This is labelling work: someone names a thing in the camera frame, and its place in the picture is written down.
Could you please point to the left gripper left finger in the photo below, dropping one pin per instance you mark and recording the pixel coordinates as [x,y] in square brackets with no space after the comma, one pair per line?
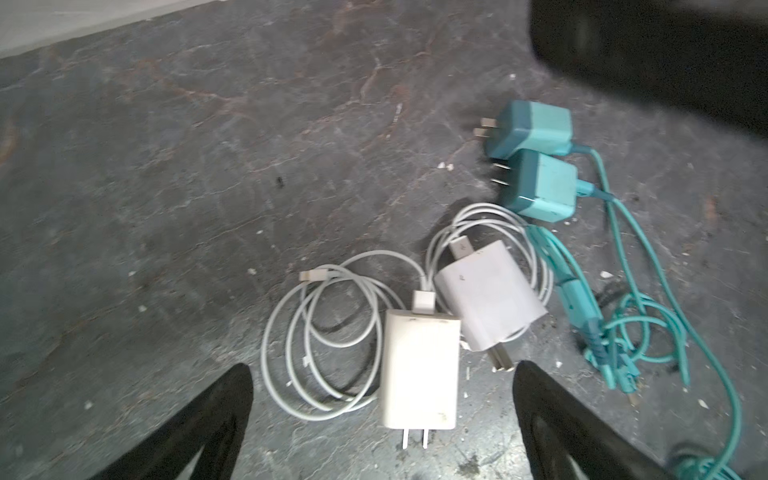
[208,432]

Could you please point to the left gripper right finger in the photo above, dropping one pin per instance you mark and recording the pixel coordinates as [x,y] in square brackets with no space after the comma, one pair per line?
[565,440]

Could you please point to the white USB charger block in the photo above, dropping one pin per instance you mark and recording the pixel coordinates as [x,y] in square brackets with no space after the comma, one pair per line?
[419,371]

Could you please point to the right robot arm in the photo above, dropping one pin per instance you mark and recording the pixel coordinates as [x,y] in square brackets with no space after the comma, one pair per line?
[710,63]

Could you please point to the white grey charger block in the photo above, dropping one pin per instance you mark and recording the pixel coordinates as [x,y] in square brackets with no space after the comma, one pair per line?
[487,290]

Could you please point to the teal charger lower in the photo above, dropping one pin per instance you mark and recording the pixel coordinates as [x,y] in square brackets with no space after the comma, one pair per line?
[538,186]

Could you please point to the teal charger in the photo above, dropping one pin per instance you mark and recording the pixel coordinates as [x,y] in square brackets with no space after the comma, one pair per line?
[538,186]
[527,125]

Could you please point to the teal charger upper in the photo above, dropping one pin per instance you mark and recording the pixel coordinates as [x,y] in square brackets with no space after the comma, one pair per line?
[527,125]

